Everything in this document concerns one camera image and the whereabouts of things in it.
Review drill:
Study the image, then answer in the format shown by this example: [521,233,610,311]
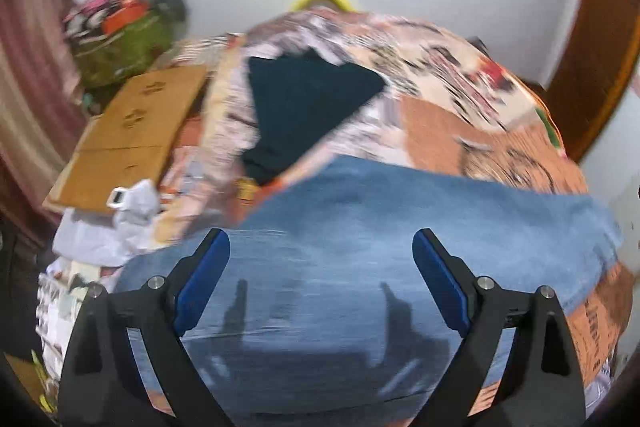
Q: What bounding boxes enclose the printed blanket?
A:
[37,7,636,427]

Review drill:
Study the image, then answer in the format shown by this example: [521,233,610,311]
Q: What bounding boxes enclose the striped pillow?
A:
[172,36,246,65]

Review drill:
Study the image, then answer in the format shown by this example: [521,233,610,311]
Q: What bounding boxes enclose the brown wooden door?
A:
[545,0,640,162]

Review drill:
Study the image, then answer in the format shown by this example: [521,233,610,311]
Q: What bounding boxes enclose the blue denim pants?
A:
[114,155,623,427]

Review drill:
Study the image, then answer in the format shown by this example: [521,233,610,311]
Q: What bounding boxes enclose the bamboo lap desk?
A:
[42,64,208,212]

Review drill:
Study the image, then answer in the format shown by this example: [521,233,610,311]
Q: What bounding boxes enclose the green patterned bag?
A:
[75,14,176,88]

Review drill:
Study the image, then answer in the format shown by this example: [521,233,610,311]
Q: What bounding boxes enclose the dark folded pants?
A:
[241,48,387,185]

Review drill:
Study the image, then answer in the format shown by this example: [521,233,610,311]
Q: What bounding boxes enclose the orange box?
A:
[102,3,151,35]

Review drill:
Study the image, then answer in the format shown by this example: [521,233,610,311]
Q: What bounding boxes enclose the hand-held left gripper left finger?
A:
[57,228,236,427]

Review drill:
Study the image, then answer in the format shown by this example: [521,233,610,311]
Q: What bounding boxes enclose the striped red curtain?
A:
[0,0,96,248]

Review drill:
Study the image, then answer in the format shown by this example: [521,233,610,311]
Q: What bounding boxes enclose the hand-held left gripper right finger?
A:
[412,228,587,427]

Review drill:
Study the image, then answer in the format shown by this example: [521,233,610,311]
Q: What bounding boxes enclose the white crumpled cloth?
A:
[52,179,162,268]

